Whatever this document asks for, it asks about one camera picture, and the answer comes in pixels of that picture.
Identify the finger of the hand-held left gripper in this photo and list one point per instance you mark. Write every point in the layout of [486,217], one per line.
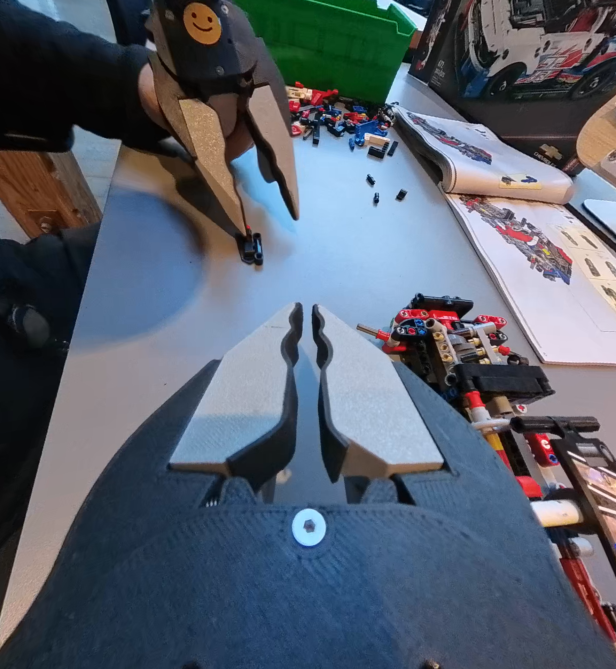
[214,157]
[276,141]

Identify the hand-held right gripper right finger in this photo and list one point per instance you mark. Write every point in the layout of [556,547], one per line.
[381,413]

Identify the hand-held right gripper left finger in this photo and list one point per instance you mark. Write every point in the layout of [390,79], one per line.
[234,407]

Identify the black toy assembly red pin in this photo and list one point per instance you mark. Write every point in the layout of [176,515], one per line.
[253,248]

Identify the light grey desk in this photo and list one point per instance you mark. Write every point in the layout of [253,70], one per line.
[339,251]

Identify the person's left hand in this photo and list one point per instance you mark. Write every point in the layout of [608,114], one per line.
[154,96]

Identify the pile of loose toy pieces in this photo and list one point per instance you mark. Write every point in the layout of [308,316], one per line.
[339,120]

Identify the toy brick vehicle model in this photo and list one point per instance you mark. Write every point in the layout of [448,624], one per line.
[469,366]

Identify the green plastic storage bin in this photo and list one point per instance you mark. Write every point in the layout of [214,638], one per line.
[328,47]

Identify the wooden trestle leg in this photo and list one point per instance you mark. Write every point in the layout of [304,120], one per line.
[36,188]

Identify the person's black clothing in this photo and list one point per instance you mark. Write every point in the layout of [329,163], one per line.
[15,392]

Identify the toy instruction booklet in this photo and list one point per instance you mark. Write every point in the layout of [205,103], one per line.
[590,324]

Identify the toy car set box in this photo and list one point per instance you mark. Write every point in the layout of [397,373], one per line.
[522,52]

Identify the pale wooden rounded board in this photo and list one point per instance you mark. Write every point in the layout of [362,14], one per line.
[600,130]

